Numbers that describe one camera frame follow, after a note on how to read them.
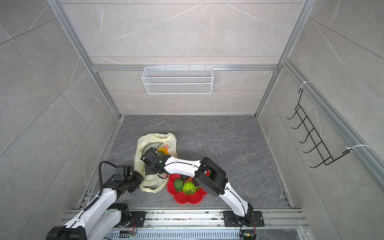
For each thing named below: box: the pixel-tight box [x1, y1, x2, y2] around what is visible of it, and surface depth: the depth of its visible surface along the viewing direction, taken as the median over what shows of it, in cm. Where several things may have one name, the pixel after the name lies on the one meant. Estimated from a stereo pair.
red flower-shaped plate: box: [167, 173, 208, 205], surface depth 81 cm
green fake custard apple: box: [182, 181, 197, 196], surface depth 80 cm
